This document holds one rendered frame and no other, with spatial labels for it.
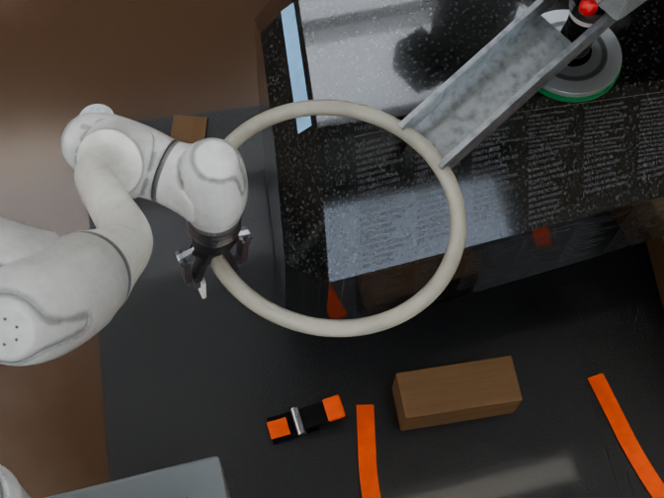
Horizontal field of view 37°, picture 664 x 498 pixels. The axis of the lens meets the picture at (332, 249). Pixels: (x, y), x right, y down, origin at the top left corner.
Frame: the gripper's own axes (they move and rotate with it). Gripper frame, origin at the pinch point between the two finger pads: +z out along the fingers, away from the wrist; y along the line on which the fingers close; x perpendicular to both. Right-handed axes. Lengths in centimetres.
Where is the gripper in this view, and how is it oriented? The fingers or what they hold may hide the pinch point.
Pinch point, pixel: (213, 279)
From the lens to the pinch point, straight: 182.0
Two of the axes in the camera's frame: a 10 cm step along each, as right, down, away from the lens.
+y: 9.0, -3.4, 2.8
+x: -4.3, -8.2, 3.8
